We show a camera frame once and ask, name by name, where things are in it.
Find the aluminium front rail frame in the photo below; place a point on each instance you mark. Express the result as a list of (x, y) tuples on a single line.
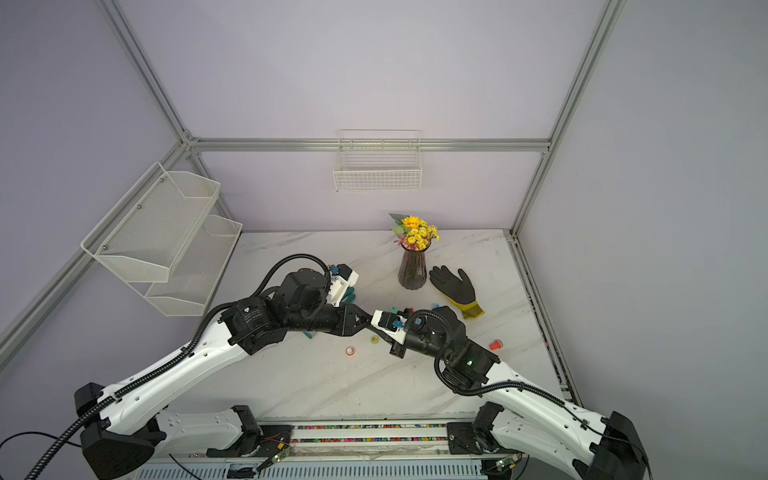
[(402, 450)]

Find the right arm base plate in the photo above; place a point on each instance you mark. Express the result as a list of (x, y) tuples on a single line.
[(465, 438)]

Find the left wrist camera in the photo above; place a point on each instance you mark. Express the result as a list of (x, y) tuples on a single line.
[(343, 281)]

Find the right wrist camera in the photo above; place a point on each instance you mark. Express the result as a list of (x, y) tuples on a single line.
[(387, 321)]

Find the green grey work glove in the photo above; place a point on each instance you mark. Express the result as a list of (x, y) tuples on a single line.
[(333, 319)]

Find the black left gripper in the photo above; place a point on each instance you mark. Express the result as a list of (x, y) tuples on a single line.
[(346, 325)]

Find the yellow artificial flower bouquet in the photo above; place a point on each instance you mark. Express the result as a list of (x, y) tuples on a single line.
[(413, 233)]

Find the dark glass flower vase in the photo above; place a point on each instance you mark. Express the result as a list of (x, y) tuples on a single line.
[(412, 273)]

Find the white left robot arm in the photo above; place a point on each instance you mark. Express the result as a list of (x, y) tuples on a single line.
[(124, 425)]

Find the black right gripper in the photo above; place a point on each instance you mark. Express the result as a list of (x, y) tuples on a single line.
[(400, 348)]

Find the white two-tier mesh shelf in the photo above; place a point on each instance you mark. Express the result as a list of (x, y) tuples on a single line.
[(165, 241)]

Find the white wire wall basket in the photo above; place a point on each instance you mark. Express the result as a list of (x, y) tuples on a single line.
[(378, 161)]

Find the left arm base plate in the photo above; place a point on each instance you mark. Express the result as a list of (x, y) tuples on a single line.
[(268, 441)]

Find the black yellow work glove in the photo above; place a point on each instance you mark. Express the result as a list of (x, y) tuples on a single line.
[(458, 289)]

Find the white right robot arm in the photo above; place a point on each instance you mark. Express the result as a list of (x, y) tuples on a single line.
[(516, 413)]

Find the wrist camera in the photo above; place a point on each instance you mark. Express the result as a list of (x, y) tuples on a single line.
[(343, 281), (387, 321)]

